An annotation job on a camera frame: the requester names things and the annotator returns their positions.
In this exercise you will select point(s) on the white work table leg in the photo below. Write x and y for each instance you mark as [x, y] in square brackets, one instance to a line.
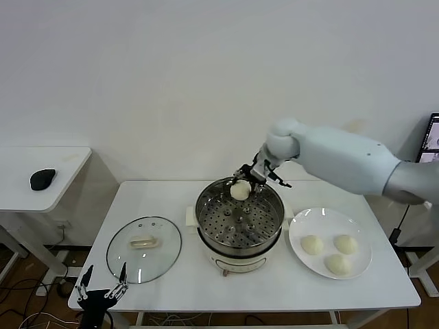
[334, 320]
[139, 320]

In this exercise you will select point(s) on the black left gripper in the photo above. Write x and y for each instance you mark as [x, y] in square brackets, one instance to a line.
[93, 305]

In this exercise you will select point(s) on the white wall socket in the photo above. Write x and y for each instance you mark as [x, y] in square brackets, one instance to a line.
[63, 225]

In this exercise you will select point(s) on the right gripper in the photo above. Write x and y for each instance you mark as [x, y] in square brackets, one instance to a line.
[262, 168]

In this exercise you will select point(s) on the black open laptop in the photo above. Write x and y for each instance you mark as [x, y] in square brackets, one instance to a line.
[433, 137]

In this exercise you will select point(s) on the round glass lid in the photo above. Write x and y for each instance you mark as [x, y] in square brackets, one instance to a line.
[151, 260]

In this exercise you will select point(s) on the cream electric cooker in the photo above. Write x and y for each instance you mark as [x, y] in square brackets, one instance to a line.
[236, 261]

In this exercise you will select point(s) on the white steamed baozi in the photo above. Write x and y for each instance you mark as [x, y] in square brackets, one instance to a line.
[312, 245]
[345, 244]
[239, 191]
[337, 264]

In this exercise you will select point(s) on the white round plate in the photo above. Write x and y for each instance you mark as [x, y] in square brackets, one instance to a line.
[329, 222]

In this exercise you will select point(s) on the black computer mouse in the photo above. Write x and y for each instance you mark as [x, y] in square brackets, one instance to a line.
[42, 180]

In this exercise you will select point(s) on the brown round floor object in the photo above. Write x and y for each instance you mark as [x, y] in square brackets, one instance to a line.
[63, 289]

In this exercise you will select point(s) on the stainless steel steamer basket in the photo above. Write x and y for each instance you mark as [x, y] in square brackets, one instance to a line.
[240, 226]

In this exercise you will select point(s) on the white side table with mouse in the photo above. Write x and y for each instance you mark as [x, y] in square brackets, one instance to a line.
[20, 198]

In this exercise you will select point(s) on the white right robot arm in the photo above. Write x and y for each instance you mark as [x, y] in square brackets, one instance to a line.
[343, 154]

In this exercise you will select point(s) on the white floor power strip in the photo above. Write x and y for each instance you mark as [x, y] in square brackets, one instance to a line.
[41, 291]

